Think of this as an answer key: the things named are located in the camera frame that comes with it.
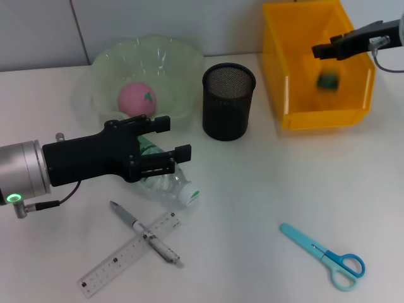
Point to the transparent plastic ruler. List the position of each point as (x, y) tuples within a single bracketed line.
[(110, 262)]

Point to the black mesh pen holder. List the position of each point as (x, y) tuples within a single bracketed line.
[(225, 116)]

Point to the pink toy peach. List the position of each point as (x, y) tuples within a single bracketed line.
[(134, 98)]

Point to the light blue scissors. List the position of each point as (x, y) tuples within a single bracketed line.
[(300, 238)]

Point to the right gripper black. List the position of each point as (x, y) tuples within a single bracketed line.
[(369, 34)]

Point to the yellow plastic bin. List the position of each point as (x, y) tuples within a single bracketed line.
[(284, 47)]

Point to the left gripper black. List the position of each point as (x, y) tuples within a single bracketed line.
[(91, 158)]

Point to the green translucent fruit bowl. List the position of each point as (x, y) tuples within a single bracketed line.
[(148, 63)]

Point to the green plastic wrapper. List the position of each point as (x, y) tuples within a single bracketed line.
[(328, 80)]

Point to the water bottle green label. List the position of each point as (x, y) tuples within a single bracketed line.
[(170, 186)]

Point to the grey pen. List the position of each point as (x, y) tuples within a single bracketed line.
[(126, 217)]

